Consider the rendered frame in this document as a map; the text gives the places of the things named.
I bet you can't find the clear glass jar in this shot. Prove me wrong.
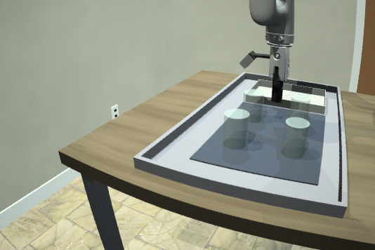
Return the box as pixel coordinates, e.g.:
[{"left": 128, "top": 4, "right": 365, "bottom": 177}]
[
  {"left": 289, "top": 94, "right": 311, "bottom": 120},
  {"left": 223, "top": 109, "right": 250, "bottom": 150},
  {"left": 243, "top": 89, "right": 264, "bottom": 123},
  {"left": 281, "top": 117, "right": 310, "bottom": 159}
]

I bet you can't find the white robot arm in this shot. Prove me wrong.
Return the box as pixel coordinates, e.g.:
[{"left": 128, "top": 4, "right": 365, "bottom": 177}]
[{"left": 240, "top": 0, "right": 294, "bottom": 69}]

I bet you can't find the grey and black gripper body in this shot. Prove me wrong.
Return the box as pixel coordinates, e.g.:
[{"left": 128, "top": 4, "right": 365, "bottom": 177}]
[{"left": 267, "top": 41, "right": 292, "bottom": 82}]

